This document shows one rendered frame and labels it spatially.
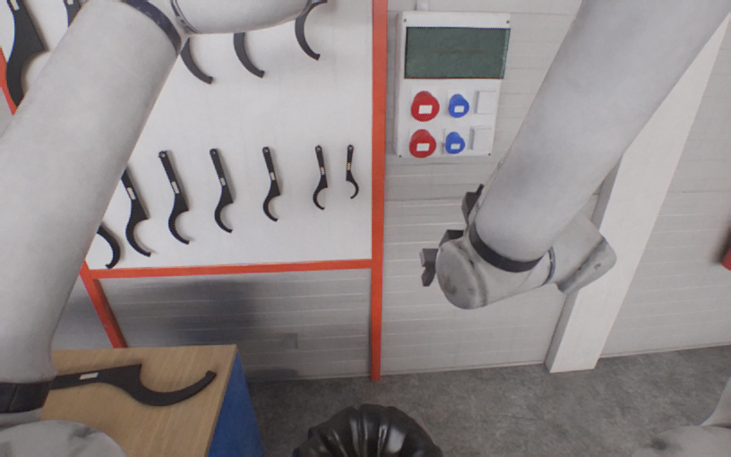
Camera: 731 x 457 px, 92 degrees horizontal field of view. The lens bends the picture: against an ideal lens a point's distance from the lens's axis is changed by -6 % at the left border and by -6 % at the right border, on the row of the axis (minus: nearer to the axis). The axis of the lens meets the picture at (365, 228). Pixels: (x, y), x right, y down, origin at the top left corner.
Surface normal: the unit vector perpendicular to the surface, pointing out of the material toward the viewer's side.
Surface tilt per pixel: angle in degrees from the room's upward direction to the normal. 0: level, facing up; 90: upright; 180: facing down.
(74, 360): 0
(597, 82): 99
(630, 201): 90
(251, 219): 90
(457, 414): 0
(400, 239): 90
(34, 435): 8
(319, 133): 90
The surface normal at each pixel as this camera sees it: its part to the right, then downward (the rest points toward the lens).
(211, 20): -0.05, 0.95
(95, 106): 0.75, -0.09
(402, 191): 0.07, 0.48
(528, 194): -0.68, 0.48
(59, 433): 0.12, -0.91
